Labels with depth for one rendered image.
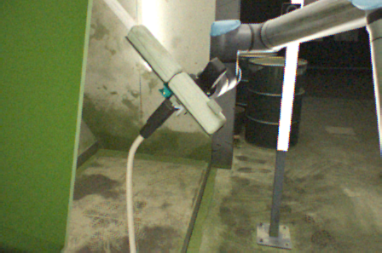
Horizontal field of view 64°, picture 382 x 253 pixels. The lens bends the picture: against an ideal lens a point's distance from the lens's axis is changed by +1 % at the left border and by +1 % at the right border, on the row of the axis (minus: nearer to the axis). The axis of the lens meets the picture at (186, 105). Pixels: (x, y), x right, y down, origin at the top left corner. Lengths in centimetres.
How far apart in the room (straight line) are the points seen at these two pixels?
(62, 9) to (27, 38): 16
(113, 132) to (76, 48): 199
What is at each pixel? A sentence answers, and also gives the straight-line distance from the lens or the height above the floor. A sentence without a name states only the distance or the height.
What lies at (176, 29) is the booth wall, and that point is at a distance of 255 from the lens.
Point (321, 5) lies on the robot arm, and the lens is 78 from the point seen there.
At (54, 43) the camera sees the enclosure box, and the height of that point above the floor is 125.
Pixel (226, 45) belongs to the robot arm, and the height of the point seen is 125.
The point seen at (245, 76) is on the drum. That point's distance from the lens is 362.
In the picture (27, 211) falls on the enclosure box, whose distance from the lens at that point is 140.
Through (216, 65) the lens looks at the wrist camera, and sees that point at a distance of 76.
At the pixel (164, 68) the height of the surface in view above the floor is 122.
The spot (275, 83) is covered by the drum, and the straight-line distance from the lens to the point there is 302.
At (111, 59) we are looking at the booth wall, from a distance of 278.
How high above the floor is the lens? 134
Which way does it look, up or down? 17 degrees down
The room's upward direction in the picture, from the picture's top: straight up
